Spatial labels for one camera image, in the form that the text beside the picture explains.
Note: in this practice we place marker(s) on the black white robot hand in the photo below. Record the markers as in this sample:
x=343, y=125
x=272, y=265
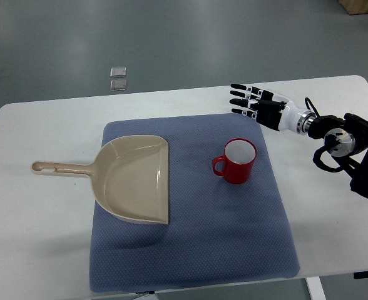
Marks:
x=270, y=109

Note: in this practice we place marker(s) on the red cup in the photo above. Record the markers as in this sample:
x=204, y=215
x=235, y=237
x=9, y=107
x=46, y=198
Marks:
x=236, y=162

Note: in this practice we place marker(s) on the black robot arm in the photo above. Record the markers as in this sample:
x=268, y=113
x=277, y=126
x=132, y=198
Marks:
x=345, y=146

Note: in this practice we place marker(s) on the beige plastic dustpan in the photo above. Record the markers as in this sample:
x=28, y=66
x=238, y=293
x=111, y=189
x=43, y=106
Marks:
x=129, y=178

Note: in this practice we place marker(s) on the wooden box corner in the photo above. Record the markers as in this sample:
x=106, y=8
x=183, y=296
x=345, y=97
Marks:
x=355, y=7

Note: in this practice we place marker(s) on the blue textured mat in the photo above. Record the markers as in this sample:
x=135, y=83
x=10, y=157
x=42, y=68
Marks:
x=218, y=232

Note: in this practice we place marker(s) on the lower metal floor plate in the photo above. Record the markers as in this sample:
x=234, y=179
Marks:
x=118, y=84

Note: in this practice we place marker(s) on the metal floor plate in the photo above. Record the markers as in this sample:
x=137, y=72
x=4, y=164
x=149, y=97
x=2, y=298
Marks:
x=118, y=84
x=117, y=72

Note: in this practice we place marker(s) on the upper metal floor plate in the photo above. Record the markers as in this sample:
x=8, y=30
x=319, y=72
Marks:
x=117, y=72

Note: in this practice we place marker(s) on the white table leg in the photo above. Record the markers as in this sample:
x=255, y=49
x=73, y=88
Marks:
x=316, y=291

